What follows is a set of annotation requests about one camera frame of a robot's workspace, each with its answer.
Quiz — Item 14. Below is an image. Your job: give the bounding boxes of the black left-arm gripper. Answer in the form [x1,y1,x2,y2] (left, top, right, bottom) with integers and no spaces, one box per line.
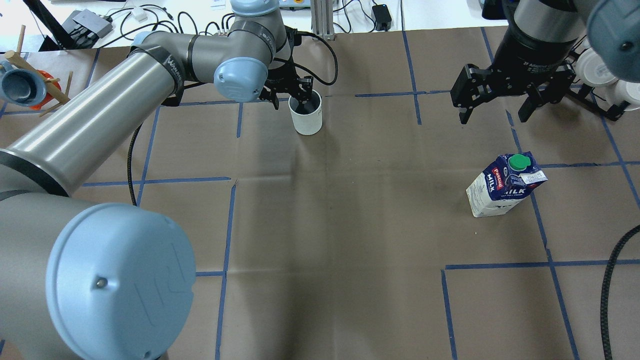
[259,30,314,115]

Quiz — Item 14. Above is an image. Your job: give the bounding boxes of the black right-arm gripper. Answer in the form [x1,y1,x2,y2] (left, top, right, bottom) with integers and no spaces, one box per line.
[450,27,575,125]

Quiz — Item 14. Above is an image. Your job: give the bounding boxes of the white ceramic mug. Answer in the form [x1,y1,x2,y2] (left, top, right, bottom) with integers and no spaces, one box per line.
[288,89,323,136]

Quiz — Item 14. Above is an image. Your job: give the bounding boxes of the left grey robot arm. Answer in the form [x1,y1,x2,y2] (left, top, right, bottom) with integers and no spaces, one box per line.
[1,0,291,360]

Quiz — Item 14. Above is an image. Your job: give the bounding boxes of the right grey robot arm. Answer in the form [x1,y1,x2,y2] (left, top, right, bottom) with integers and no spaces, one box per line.
[450,0,640,125]

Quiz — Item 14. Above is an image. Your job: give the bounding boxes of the blue white milk carton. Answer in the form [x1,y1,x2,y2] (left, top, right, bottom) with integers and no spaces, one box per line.
[466,152,548,218]

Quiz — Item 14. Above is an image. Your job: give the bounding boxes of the white cup on rack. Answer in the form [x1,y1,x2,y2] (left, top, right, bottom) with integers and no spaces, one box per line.
[574,48,618,88]
[611,79,640,111]

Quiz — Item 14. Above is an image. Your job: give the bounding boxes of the black power adapter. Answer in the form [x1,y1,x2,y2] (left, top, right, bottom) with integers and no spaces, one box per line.
[371,3,393,32]

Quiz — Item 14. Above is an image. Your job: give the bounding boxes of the grey usb hub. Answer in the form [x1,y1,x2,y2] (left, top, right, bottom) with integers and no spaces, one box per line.
[62,9,114,39]

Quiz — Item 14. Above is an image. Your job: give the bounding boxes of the orange mug on stand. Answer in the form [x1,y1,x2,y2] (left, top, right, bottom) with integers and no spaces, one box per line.
[29,70,62,111]

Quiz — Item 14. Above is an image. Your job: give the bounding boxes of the blue mug on stand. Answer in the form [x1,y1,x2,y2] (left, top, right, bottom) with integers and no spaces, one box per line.
[0,60,46,107]

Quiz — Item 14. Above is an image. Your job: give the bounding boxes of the wooden mug tree stand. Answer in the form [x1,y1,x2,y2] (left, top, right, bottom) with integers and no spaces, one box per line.
[0,25,73,117]

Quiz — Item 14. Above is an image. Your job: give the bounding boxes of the aluminium profile post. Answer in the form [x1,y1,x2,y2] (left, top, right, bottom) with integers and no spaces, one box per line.
[310,0,335,41]

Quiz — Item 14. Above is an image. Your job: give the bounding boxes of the black corrugated cable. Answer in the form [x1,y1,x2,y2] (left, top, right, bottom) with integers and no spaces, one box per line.
[600,225,640,360]

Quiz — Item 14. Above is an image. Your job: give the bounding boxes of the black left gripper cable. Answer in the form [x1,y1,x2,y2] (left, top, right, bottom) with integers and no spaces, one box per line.
[128,31,339,207]

